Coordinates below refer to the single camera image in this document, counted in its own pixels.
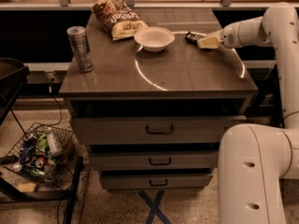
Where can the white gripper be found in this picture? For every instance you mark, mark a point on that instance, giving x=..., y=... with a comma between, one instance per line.
x=230, y=35

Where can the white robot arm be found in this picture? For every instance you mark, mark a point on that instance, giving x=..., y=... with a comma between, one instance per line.
x=253, y=158

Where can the silver redbull can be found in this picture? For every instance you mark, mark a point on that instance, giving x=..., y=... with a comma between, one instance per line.
x=80, y=47

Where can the white paper bowl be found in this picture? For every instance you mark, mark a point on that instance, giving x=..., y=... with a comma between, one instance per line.
x=154, y=39

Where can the grey drawer cabinet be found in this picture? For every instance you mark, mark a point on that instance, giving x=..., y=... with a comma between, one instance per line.
x=180, y=81

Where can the brown popcorn chip bag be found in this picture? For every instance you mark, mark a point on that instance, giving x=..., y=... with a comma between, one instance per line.
x=117, y=18

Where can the middle grey drawer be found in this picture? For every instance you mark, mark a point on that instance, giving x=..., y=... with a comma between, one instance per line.
x=154, y=160

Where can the grey drawer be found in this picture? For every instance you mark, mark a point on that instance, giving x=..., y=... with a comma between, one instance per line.
x=154, y=160
x=141, y=131
x=118, y=182

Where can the bottom grey drawer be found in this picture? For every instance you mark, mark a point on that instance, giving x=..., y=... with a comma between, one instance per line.
x=118, y=182

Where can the top grey drawer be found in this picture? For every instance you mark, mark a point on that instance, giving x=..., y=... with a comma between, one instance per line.
x=141, y=131

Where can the clear plastic bottle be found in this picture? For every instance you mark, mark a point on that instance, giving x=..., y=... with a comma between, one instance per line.
x=54, y=143

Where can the wire basket of trash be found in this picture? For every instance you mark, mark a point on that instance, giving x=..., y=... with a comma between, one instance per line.
x=30, y=157

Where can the black cart frame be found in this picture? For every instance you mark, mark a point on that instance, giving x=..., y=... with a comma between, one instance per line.
x=13, y=76

